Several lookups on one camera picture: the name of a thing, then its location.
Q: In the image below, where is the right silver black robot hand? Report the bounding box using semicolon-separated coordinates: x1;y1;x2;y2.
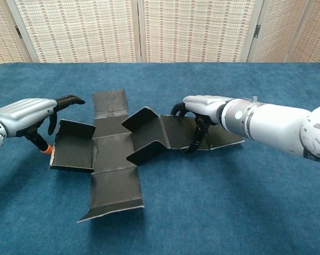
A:
170;95;234;154

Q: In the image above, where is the woven bamboo screen panel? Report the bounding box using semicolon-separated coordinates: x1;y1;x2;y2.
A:
286;0;320;64
5;0;144;64
0;0;33;69
246;0;314;64
137;0;266;64

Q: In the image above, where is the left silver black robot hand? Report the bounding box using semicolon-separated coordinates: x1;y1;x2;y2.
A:
0;94;86;154

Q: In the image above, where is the blue felt table mat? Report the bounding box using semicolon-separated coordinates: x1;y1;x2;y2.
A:
0;62;320;255

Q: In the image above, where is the black cardboard box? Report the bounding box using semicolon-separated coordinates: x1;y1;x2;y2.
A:
48;89;245;223

